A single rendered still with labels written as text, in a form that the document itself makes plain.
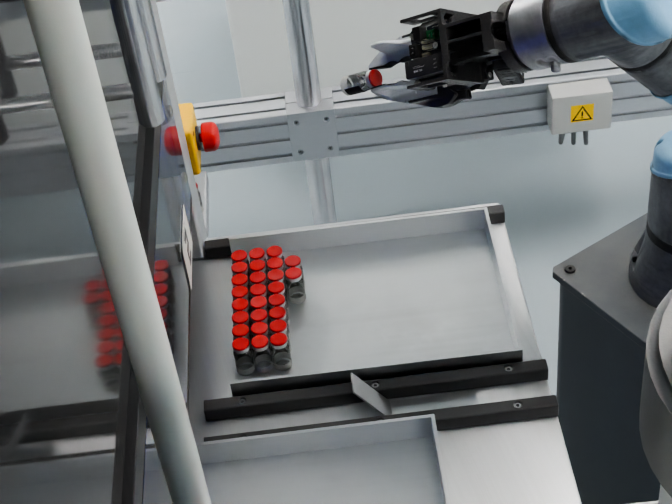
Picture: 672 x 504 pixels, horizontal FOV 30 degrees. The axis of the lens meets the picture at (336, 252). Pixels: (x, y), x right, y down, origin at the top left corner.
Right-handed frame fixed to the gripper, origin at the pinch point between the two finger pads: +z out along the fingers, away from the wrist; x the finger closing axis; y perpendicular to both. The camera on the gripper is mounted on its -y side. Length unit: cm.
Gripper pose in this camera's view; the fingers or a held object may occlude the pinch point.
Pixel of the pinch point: (385, 77)
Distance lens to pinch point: 138.0
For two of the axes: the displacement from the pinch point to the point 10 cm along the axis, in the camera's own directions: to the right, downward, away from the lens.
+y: -6.8, 0.3, -7.3
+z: -7.3, 1.1, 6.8
